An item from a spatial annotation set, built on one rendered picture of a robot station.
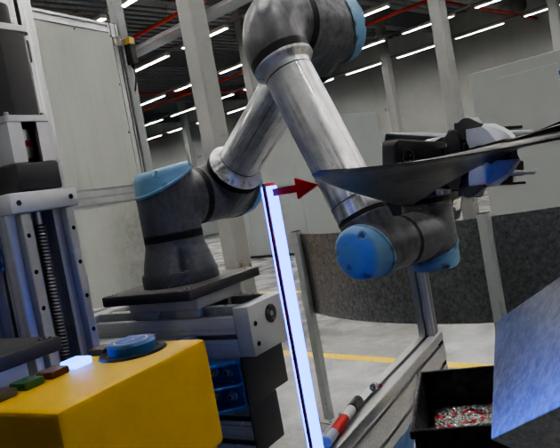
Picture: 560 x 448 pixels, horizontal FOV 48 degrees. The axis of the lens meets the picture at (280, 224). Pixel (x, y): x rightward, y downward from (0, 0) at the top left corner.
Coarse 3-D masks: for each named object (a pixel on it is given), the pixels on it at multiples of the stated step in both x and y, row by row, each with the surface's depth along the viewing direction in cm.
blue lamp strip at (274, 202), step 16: (272, 192) 72; (272, 208) 72; (288, 256) 74; (288, 272) 73; (288, 288) 73; (288, 304) 72; (304, 352) 74; (304, 368) 73; (304, 384) 73; (320, 432) 75
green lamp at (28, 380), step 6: (24, 378) 47; (30, 378) 47; (36, 378) 46; (42, 378) 47; (12, 384) 46; (18, 384) 46; (24, 384) 45; (30, 384) 46; (36, 384) 46; (18, 390) 46; (24, 390) 45
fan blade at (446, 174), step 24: (504, 144) 55; (528, 144) 54; (360, 168) 58; (384, 168) 58; (408, 168) 61; (432, 168) 65; (456, 168) 68; (360, 192) 71; (384, 192) 72; (408, 192) 74
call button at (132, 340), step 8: (128, 336) 54; (136, 336) 53; (144, 336) 52; (152, 336) 52; (112, 344) 52; (120, 344) 51; (128, 344) 50; (136, 344) 50; (144, 344) 51; (152, 344) 51; (112, 352) 50; (120, 352) 50; (128, 352) 50; (136, 352) 50
